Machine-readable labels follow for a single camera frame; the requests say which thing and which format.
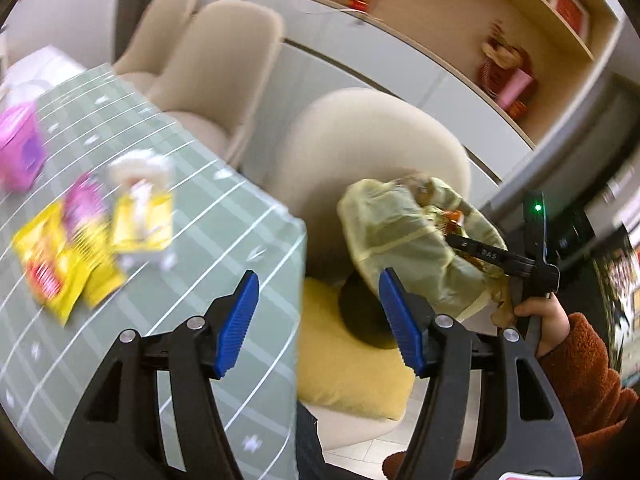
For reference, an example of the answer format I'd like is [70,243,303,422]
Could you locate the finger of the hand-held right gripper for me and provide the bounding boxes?
[444,233,533,275]

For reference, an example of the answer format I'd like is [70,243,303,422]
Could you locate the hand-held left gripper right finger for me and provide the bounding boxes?
[378,267,585,480]

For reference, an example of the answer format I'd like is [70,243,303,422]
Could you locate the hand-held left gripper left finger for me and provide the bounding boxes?
[54,270,260,480]

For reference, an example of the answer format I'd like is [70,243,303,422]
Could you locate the yellow-green cloth bag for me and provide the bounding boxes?
[337,172,508,322]

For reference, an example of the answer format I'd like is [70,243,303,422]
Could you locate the person's right hand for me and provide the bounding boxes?
[514,293,572,359]

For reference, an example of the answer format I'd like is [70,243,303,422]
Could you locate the yellow seat cushion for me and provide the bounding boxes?
[299,277,416,421]

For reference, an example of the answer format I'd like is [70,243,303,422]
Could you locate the colourful printed panel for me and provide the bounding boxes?
[594,237,640,378]

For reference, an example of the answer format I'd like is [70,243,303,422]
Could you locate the green checked tablecloth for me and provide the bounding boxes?
[0,62,307,480]

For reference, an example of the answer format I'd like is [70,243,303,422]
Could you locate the yellow white snack wrapper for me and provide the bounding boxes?
[107,151,177,269]

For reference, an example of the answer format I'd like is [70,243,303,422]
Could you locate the beige chair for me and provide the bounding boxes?
[145,0,286,167]
[112,0,202,92]
[270,87,473,461]

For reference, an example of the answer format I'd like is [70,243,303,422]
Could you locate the red gold decoration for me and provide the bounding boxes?
[479,21,540,117]

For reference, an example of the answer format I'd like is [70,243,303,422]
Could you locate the purple snack wrapper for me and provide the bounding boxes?
[62,174,110,262]

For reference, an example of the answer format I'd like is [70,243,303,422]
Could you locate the red yellow snack wrapper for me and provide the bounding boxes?
[12,200,126,327]

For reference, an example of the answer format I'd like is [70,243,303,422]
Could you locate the wooden wall shelf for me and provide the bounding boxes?
[179,0,623,152]

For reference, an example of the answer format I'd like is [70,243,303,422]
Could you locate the red picture frame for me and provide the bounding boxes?
[547,0,592,44]

